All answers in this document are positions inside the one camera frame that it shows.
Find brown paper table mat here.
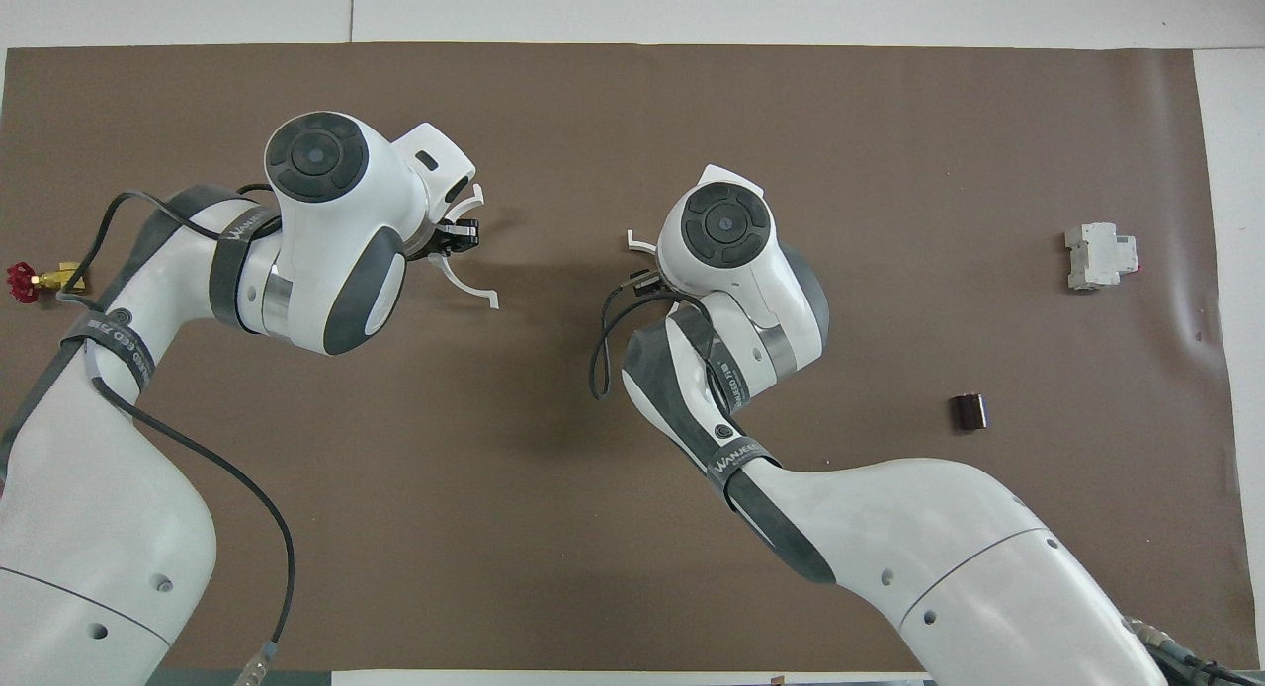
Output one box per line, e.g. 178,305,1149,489
0,42,1261,672

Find grey circuit breaker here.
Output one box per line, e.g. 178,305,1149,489
1064,223,1139,292

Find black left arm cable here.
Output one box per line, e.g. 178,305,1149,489
57,182,297,686

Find brass valve red handle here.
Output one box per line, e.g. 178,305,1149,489
5,259,88,306

